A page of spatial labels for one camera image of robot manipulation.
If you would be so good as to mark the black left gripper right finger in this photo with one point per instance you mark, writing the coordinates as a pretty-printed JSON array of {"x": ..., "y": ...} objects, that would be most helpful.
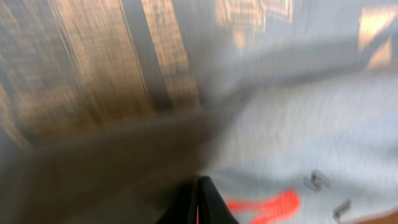
[{"x": 211, "y": 206}]

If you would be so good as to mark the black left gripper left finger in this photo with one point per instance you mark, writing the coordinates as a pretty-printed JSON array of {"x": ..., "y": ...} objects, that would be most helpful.
[{"x": 183, "y": 209}]

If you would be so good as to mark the light blue printed t-shirt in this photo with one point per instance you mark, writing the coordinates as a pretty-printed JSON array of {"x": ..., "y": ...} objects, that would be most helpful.
[{"x": 107, "y": 107}]

